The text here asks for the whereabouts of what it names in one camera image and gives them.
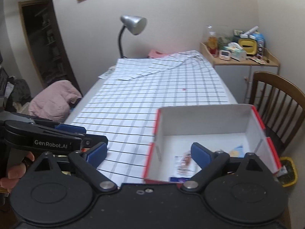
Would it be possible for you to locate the red white snack packet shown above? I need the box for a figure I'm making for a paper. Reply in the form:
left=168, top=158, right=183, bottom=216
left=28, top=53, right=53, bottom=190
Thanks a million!
left=173, top=150, right=197, bottom=178

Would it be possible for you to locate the light blue cookie packet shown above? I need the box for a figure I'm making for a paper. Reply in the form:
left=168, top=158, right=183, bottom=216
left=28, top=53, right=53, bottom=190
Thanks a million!
left=229, top=145, right=245, bottom=158

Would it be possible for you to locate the red cardboard box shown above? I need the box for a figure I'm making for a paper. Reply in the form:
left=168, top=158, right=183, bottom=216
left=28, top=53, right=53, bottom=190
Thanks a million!
left=143, top=104, right=281, bottom=183

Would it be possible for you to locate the white blue snack packet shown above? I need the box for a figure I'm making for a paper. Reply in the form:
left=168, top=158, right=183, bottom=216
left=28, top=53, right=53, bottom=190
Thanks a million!
left=169, top=177, right=190, bottom=183

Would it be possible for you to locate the person's left hand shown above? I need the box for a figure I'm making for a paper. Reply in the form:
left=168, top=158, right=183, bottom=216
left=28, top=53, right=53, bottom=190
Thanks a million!
left=1, top=152, right=35, bottom=193

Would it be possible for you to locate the pink puffer jacket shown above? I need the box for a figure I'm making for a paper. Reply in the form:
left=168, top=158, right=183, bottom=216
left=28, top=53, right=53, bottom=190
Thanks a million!
left=28, top=80, right=82, bottom=122

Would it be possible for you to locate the checkered tablecloth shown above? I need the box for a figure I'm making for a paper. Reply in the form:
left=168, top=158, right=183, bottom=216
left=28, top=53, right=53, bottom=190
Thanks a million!
left=66, top=51, right=236, bottom=185

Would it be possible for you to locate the yellow trash bin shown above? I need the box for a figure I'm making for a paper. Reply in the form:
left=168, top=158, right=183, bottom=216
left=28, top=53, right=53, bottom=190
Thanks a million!
left=277, top=157, right=298, bottom=188

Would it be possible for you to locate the wooden chair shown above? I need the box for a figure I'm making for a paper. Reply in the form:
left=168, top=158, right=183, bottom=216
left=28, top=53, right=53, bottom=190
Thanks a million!
left=249, top=71, right=304, bottom=156

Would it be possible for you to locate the grey side cabinet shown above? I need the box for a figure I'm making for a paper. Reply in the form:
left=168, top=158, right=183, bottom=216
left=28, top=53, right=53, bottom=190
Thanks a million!
left=200, top=42, right=280, bottom=103

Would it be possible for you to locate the paper at table corner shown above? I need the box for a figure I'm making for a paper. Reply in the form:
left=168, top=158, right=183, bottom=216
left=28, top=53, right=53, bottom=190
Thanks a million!
left=98, top=66, right=116, bottom=80

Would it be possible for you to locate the pink digital timer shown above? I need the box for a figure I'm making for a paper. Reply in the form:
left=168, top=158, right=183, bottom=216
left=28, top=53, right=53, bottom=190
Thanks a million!
left=219, top=50, right=231, bottom=61

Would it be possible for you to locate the white tissue pack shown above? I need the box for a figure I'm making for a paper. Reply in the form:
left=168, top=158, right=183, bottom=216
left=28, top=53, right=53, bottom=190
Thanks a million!
left=224, top=42, right=247, bottom=61

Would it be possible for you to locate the dark bookshelf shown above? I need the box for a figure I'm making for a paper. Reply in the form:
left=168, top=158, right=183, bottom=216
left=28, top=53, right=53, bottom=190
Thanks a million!
left=18, top=0, right=80, bottom=90

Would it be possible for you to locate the orange liquid bottle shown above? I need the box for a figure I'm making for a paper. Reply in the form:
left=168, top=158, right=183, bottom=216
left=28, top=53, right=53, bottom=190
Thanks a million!
left=207, top=25, right=218, bottom=57

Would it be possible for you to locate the pink item behind table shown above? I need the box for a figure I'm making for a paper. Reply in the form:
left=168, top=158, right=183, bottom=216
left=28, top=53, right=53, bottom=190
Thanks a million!
left=148, top=50, right=168, bottom=58

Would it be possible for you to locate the silver desk lamp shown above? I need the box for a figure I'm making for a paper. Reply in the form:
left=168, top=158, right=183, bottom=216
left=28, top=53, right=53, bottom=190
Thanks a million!
left=117, top=15, right=147, bottom=58

